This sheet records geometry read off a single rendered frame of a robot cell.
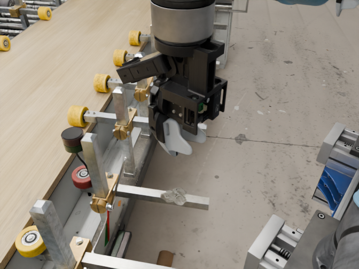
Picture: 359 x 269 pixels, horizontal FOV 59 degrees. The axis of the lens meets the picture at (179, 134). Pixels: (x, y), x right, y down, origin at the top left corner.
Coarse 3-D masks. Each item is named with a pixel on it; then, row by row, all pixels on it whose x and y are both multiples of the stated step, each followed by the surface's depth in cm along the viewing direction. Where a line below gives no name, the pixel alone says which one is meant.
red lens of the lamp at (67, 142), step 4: (80, 128) 90; (80, 136) 87; (64, 140) 87; (68, 140) 86; (72, 140) 86; (76, 140) 87; (80, 140) 88; (64, 144) 88; (68, 144) 87; (72, 144) 87; (76, 144) 87
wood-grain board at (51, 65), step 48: (96, 0) 244; (144, 0) 244; (48, 48) 179; (96, 48) 179; (0, 96) 141; (48, 96) 141; (96, 96) 141; (0, 144) 117; (48, 144) 117; (0, 192) 99; (48, 192) 100; (0, 240) 87
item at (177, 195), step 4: (176, 188) 105; (180, 188) 104; (168, 192) 103; (172, 192) 102; (176, 192) 103; (180, 192) 104; (184, 192) 104; (160, 196) 103; (164, 196) 102; (168, 196) 103; (172, 196) 103; (176, 196) 101; (180, 196) 101; (184, 196) 103; (168, 200) 101; (172, 200) 101; (176, 200) 101; (180, 200) 101; (184, 200) 101; (180, 204) 101
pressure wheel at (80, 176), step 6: (78, 168) 106; (84, 168) 107; (72, 174) 104; (78, 174) 105; (84, 174) 104; (78, 180) 102; (84, 180) 102; (90, 180) 103; (78, 186) 103; (84, 186) 103; (90, 186) 104
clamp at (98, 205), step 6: (114, 174) 109; (108, 180) 107; (114, 180) 107; (108, 186) 105; (108, 192) 103; (96, 198) 101; (102, 198) 101; (108, 198) 102; (90, 204) 102; (96, 204) 100; (102, 204) 100; (96, 210) 102; (102, 210) 101
